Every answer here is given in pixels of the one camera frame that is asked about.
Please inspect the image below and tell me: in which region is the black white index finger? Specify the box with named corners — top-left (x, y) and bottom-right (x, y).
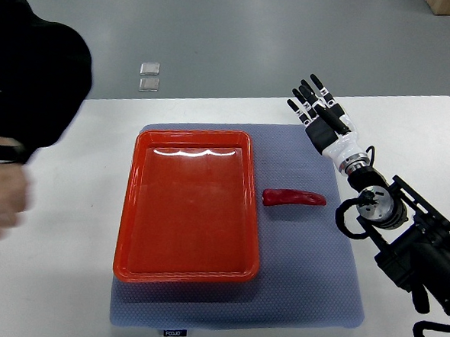
top-left (310, 74), bottom-right (336, 108)

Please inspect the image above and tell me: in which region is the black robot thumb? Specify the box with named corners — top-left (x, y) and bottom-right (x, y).
top-left (315, 104), bottom-right (350, 135)

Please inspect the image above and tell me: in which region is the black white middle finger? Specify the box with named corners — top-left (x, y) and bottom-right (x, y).
top-left (299, 79), bottom-right (326, 108)

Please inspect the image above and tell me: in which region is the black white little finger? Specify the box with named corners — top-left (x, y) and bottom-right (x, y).
top-left (287, 99), bottom-right (311, 126)

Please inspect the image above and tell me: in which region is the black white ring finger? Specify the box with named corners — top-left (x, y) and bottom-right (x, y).
top-left (291, 88), bottom-right (317, 119)

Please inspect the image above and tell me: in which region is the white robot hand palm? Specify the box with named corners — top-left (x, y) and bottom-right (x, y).
top-left (306, 103), bottom-right (371, 172)

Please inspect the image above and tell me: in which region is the red pepper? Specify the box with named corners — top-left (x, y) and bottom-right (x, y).
top-left (262, 188), bottom-right (327, 207)

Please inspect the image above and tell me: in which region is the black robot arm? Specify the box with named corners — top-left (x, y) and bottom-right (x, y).
top-left (287, 75), bottom-right (450, 337)

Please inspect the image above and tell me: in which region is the black sleeved forearm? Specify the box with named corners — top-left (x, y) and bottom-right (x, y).
top-left (0, 0), bottom-right (92, 161)

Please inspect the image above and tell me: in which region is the red plastic tray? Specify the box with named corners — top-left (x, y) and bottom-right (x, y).
top-left (113, 129), bottom-right (260, 284)

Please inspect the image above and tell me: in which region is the blue-grey mesh mat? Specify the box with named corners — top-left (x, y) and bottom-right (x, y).
top-left (110, 124), bottom-right (365, 330)

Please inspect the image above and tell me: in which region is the upper silver floor plate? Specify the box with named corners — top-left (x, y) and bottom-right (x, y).
top-left (140, 62), bottom-right (160, 75)

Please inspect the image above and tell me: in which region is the black table label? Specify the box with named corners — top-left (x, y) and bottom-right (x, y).
top-left (163, 329), bottom-right (188, 337)

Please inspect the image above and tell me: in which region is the black wrist band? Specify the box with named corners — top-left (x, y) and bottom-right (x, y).
top-left (0, 145), bottom-right (26, 165)

